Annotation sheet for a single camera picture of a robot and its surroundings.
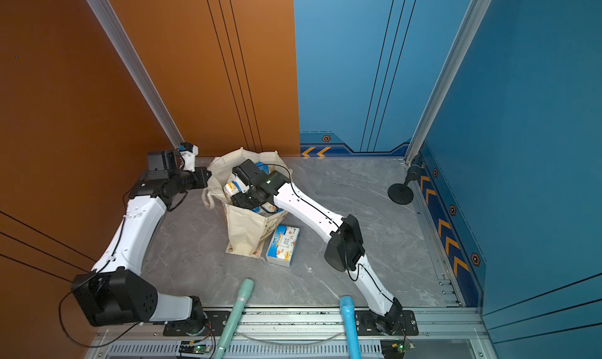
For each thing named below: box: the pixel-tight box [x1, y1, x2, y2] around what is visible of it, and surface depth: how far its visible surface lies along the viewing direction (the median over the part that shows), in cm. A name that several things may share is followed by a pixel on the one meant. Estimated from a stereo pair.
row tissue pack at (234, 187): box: [222, 176, 250, 198], surface depth 78 cm
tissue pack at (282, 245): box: [265, 224, 301, 268], surface depth 85 cm
